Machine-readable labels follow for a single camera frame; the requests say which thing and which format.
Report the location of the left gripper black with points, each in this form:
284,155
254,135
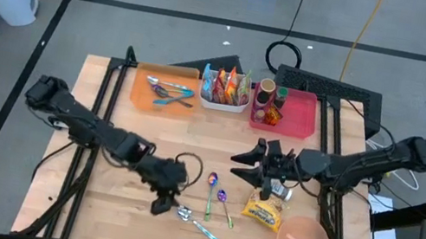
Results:
162,172

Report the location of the grey label spice jar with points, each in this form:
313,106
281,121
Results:
283,190

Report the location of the rainbow metal spoon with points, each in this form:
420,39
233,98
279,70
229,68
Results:
213,179

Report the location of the teal plastic spoon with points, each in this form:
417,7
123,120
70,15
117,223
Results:
163,101

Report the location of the metal table bracket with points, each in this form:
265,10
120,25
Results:
58,125

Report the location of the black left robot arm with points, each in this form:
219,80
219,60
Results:
97,127

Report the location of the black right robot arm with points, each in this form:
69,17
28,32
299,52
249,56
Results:
368,162

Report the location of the orange plastic tray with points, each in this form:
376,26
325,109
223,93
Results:
162,108

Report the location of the white plastic container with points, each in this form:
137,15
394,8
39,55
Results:
221,107

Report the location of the purple label spice jar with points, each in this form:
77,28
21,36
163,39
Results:
262,98

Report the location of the black perforated panel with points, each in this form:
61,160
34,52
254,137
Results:
333,85

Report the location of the dark silver spoon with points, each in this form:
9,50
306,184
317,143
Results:
185,103

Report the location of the green spice jar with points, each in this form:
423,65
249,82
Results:
280,97

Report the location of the iridescent purple blue spoon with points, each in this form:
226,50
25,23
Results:
158,90

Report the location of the tan lid glass jar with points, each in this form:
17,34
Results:
267,86

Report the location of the orange chicken ramen packet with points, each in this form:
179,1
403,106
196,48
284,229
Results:
231,89

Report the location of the black desk leg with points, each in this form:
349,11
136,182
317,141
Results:
402,216

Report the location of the red plastic tray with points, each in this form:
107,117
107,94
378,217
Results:
297,112

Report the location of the red yellow ramen packet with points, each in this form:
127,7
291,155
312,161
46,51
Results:
219,89

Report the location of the green yellow ramen packet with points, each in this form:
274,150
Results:
243,92

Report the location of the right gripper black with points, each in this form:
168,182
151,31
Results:
282,164

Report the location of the black wedge panel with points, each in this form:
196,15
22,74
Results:
222,64

